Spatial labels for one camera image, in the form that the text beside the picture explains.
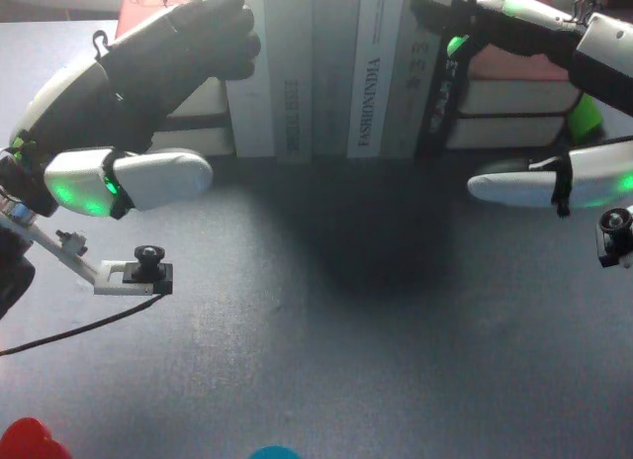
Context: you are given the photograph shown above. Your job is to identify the grey table cloth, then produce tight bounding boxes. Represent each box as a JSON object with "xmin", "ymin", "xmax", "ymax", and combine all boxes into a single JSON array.
[{"xmin": 0, "ymin": 18, "xmax": 633, "ymax": 459}]

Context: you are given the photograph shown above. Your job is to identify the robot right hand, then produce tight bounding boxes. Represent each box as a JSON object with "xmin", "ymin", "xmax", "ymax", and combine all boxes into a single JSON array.
[{"xmin": 409, "ymin": 0, "xmax": 633, "ymax": 218}]

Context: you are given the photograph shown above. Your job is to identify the red hardcover book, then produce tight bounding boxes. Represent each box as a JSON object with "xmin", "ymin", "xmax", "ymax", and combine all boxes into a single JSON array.
[
  {"xmin": 464, "ymin": 0, "xmax": 633, "ymax": 117},
  {"xmin": 146, "ymin": 115, "xmax": 236, "ymax": 156},
  {"xmin": 116, "ymin": 0, "xmax": 234, "ymax": 122},
  {"xmin": 446, "ymin": 113, "xmax": 573, "ymax": 150}
]

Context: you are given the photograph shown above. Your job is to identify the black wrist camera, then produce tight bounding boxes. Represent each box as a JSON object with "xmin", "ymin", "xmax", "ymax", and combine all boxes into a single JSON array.
[
  {"xmin": 122, "ymin": 243, "xmax": 175, "ymax": 295},
  {"xmin": 596, "ymin": 206, "xmax": 633, "ymax": 255}
]

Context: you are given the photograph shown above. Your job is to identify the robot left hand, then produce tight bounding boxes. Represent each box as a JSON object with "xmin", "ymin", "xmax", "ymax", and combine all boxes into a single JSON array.
[{"xmin": 14, "ymin": 0, "xmax": 262, "ymax": 221}]

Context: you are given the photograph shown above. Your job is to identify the red heart-shaped toy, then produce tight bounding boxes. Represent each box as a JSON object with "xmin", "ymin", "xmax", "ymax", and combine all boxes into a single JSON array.
[{"xmin": 0, "ymin": 416, "xmax": 76, "ymax": 459}]

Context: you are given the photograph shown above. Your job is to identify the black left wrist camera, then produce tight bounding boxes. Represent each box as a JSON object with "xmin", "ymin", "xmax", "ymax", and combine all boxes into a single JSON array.
[{"xmin": 122, "ymin": 243, "xmax": 175, "ymax": 295}]

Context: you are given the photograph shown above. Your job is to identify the grey book Chinese characters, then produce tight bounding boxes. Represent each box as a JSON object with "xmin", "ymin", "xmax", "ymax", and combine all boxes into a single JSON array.
[{"xmin": 398, "ymin": 11, "xmax": 442, "ymax": 158}]

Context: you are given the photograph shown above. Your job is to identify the grey book ISSUE spine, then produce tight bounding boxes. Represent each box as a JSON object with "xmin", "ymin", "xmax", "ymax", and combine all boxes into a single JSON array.
[{"xmin": 273, "ymin": 0, "xmax": 315, "ymax": 163}]

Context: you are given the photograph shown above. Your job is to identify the black camera cable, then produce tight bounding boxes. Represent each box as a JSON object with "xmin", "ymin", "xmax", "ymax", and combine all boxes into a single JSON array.
[{"xmin": 0, "ymin": 291, "xmax": 165, "ymax": 359}]

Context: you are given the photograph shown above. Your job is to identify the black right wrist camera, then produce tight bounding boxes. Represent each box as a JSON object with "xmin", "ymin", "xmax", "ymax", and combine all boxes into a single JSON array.
[{"xmin": 596, "ymin": 206, "xmax": 633, "ymax": 255}]

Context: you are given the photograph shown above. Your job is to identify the black spine book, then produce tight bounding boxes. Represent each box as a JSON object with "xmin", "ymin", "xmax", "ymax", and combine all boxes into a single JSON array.
[{"xmin": 417, "ymin": 33, "xmax": 471, "ymax": 151}]

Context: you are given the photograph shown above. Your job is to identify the green toy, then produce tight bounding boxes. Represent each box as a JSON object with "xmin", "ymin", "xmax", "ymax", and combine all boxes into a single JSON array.
[{"xmin": 568, "ymin": 92, "xmax": 605, "ymax": 146}]

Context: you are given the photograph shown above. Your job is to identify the blue toy disc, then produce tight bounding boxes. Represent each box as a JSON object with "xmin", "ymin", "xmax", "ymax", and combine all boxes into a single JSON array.
[{"xmin": 250, "ymin": 443, "xmax": 299, "ymax": 459}]

